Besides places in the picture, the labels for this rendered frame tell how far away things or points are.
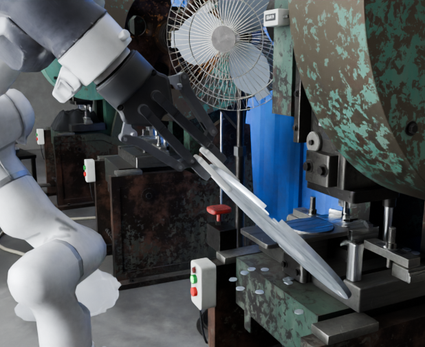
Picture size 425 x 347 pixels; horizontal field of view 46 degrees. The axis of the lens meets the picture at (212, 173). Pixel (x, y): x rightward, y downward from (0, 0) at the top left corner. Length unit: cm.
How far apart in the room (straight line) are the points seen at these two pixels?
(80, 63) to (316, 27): 37
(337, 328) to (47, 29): 83
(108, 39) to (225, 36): 136
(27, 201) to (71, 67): 49
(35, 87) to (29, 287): 673
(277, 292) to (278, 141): 251
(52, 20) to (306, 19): 40
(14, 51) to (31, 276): 46
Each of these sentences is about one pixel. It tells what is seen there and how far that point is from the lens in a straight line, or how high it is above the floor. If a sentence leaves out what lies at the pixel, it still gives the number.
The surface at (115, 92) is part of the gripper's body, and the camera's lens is 65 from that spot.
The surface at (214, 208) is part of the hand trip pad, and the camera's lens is 155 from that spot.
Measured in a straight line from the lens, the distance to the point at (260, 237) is 125.
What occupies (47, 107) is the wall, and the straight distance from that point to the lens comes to 770.
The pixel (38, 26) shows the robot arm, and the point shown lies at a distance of 65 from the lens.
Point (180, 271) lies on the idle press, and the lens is 295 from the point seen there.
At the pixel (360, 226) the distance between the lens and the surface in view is 137.
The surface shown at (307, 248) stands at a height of 97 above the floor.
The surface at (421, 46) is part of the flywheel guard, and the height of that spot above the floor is 122.
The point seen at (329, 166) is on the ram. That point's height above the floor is 95.
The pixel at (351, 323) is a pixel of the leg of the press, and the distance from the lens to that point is 118.
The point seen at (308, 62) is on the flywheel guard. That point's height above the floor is 120.
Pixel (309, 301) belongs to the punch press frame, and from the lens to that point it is 125.
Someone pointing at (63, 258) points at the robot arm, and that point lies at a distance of 105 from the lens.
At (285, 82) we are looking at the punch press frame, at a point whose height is 115.
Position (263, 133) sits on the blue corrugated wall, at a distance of 391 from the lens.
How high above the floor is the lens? 119
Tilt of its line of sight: 12 degrees down
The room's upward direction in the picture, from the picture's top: straight up
